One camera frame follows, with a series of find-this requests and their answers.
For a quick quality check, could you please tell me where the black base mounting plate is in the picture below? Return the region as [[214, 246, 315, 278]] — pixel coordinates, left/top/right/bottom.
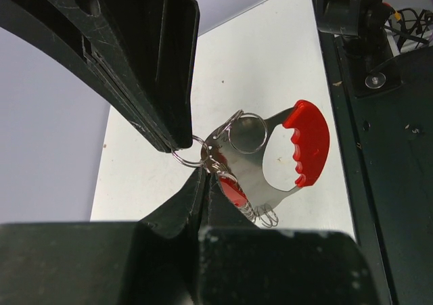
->
[[317, 0, 432, 304]]

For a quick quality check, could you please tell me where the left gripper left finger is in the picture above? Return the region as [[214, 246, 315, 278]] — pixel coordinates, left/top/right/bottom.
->
[[1, 170, 206, 304]]

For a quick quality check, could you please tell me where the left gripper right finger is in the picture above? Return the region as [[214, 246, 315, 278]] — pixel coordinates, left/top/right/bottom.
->
[[198, 176, 378, 304]]

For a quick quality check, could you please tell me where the red key tag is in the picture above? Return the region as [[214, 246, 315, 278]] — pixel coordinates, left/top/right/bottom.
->
[[219, 177, 248, 207]]

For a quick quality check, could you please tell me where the silver keyring with red tag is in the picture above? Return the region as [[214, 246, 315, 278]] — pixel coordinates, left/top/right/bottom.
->
[[172, 100, 330, 229]]

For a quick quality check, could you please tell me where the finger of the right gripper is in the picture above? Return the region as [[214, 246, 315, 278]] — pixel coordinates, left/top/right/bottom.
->
[[46, 0, 200, 149], [1, 0, 170, 153]]

